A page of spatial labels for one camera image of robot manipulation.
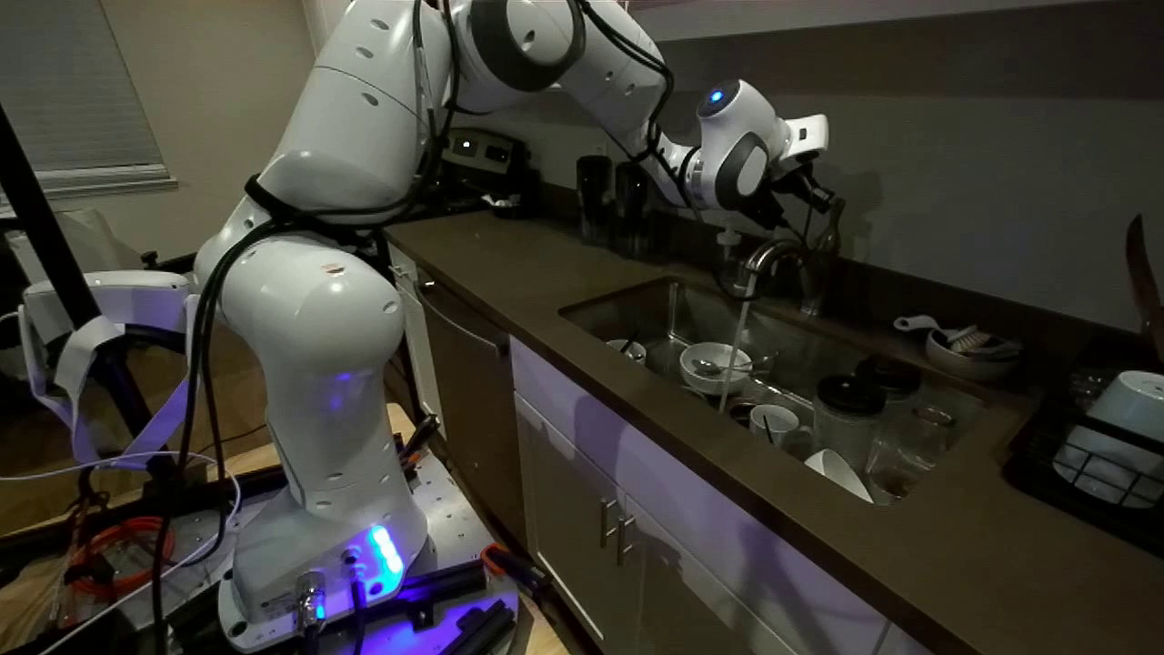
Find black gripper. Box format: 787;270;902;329
732;164;839;231

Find chrome kitchen tap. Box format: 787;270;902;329
728;237;812;305

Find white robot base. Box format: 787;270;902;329
217;491;425;652

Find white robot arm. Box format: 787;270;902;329
192;0;834;545

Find soap dispenser bottle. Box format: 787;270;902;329
812;218;839;305

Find dark tumbler on counter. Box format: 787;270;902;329
576;157;610;243

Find white bowl in sink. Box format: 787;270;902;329
681;343;754;396

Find small white cup in sink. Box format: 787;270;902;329
750;406;801;441

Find black round lid in sink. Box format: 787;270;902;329
819;377;884;420

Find stainless steel sink basin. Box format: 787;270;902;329
565;281;984;505

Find black stove appliance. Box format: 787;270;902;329
437;127;534;216

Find white bowl on counter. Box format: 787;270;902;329
922;331;1021;384

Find white plate piece in sink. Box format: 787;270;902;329
804;448;870;502

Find lower cabinet doors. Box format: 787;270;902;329
509;343;930;655

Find black dish rack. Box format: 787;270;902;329
1005;364;1164;557

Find white bowl in rack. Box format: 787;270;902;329
1089;367;1164;441

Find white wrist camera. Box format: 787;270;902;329
781;115;828;159

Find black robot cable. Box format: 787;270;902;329
148;0;466;655

